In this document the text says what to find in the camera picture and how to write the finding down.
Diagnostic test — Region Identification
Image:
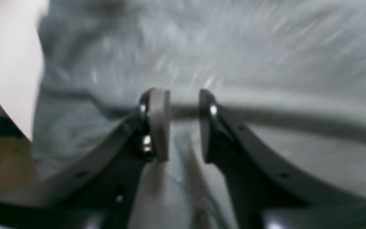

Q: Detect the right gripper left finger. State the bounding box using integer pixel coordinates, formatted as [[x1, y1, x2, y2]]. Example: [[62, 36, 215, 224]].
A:
[[0, 88, 171, 229]]

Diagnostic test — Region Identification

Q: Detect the dark grey t-shirt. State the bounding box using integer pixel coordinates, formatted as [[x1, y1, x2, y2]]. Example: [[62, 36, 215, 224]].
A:
[[32, 0, 366, 229]]

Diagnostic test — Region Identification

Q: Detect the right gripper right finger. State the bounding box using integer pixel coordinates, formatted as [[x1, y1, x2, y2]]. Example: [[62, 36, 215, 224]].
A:
[[199, 89, 366, 229]]

